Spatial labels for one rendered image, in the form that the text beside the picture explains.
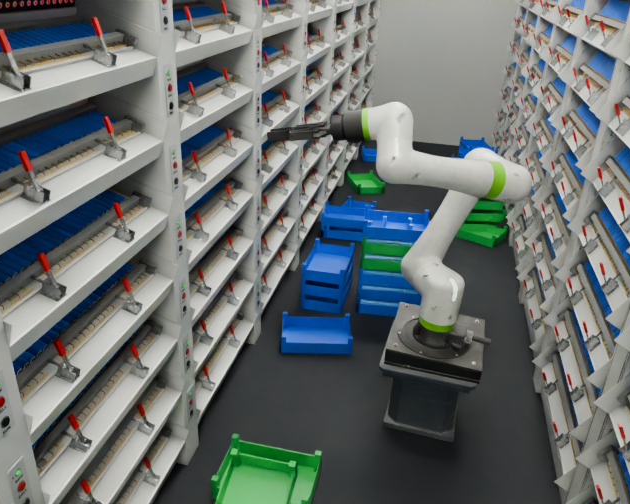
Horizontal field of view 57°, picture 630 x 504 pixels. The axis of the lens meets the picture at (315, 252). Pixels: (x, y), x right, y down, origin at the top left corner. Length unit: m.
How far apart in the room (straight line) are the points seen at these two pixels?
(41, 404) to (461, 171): 1.23
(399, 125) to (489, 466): 1.18
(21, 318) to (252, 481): 0.98
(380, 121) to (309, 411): 1.11
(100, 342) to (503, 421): 1.51
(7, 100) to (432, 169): 1.10
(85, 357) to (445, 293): 1.11
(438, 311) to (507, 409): 0.60
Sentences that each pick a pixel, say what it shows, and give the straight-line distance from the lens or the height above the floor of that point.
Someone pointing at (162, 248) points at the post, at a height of 0.78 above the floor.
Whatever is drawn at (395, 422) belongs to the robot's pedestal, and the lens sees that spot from 2.19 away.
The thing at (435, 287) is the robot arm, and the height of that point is 0.56.
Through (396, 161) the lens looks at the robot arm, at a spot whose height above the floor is 1.01.
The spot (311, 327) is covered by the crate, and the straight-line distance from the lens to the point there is 2.66.
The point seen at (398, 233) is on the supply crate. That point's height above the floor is 0.43.
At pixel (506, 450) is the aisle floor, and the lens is 2.23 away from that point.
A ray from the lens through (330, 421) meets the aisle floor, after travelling 2.20.
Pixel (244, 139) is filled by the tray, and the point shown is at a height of 0.90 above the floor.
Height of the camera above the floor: 1.48
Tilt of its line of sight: 26 degrees down
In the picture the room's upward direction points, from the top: 3 degrees clockwise
